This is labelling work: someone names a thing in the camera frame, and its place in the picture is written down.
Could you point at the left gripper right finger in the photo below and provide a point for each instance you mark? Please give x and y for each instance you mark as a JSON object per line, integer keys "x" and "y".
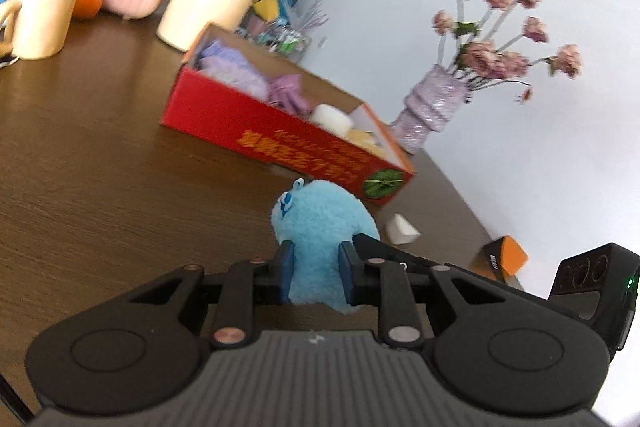
{"x": 372, "y": 275}

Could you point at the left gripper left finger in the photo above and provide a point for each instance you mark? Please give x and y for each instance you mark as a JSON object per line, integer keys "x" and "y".
{"x": 246, "y": 286}

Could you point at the white triangular sponge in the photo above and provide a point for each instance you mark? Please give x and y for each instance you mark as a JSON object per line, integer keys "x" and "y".
{"x": 400, "y": 231}

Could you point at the light blue plush toy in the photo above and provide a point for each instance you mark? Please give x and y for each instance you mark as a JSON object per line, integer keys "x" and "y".
{"x": 318, "y": 216}

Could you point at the yellow white plush toy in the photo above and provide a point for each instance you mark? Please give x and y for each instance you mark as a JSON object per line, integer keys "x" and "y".
{"x": 367, "y": 141}

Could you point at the white round sponge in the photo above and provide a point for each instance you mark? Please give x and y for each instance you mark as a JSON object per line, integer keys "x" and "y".
{"x": 331, "y": 119}

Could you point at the purple satin bow scrunchie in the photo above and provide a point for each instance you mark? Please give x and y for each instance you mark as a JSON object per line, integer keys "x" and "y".
{"x": 286, "y": 93}

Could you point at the lilac fluffy towel roll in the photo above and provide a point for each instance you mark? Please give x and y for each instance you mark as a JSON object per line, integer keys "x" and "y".
{"x": 237, "y": 76}

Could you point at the lavender knitted cloth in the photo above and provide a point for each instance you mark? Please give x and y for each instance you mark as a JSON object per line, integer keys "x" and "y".
{"x": 217, "y": 49}

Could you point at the orange black small box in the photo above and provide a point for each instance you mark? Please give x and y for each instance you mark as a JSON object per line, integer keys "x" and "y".
{"x": 500, "y": 259}

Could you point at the purple textured vase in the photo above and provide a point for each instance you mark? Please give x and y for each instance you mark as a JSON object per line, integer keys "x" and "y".
{"x": 428, "y": 108}

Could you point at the red cardboard box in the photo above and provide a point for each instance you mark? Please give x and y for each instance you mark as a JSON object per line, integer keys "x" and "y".
{"x": 217, "y": 113}

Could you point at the dried pink roses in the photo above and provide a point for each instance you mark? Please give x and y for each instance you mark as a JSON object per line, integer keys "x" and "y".
{"x": 479, "y": 63}

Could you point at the yellow watering can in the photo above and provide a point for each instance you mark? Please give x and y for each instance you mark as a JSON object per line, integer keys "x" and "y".
{"x": 267, "y": 10}

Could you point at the orange fruit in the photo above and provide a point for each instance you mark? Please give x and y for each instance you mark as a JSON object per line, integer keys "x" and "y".
{"x": 87, "y": 9}

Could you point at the yellow ceramic mug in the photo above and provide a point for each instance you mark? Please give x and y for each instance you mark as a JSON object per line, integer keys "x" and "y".
{"x": 35, "y": 29}

